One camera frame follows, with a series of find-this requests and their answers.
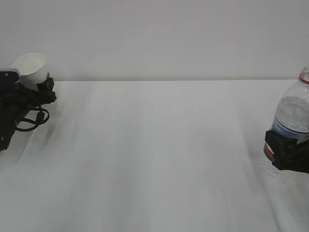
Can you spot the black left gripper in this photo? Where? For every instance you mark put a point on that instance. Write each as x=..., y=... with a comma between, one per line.
x=15, y=103

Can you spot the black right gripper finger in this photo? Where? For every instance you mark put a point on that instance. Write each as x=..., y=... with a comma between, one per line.
x=287, y=153

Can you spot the white paper cup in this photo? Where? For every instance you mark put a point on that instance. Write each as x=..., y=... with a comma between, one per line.
x=33, y=69

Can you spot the clear plastic water bottle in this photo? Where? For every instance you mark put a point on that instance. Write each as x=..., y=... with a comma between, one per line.
x=291, y=118

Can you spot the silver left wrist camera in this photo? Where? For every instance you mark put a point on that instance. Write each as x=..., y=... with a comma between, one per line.
x=7, y=72

